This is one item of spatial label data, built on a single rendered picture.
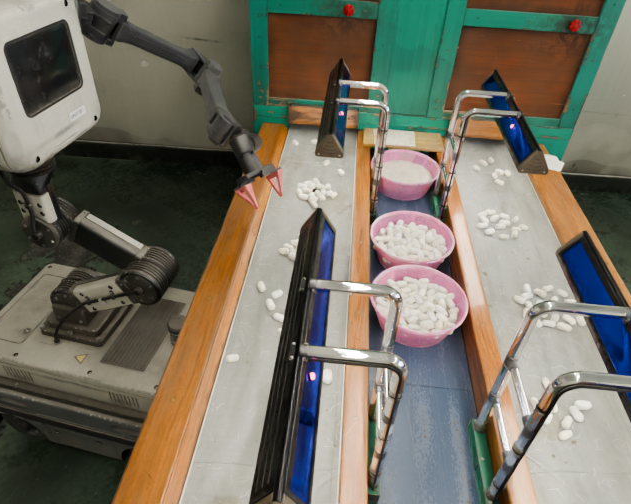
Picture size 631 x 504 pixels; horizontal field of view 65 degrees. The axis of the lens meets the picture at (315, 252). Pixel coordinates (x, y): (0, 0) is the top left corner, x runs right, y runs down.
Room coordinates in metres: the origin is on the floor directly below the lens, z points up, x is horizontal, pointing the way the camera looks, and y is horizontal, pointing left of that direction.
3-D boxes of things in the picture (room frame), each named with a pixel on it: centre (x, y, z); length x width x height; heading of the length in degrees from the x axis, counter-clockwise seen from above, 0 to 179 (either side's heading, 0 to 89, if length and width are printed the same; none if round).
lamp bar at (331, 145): (1.53, -0.04, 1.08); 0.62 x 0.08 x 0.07; 177
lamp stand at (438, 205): (1.50, -0.52, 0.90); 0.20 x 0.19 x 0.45; 177
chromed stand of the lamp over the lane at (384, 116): (1.53, -0.12, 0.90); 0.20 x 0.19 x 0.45; 177
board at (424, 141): (1.91, -0.34, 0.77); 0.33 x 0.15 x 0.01; 87
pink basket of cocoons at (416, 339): (0.97, -0.29, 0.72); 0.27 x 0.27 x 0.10
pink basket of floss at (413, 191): (1.69, -0.33, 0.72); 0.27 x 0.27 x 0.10
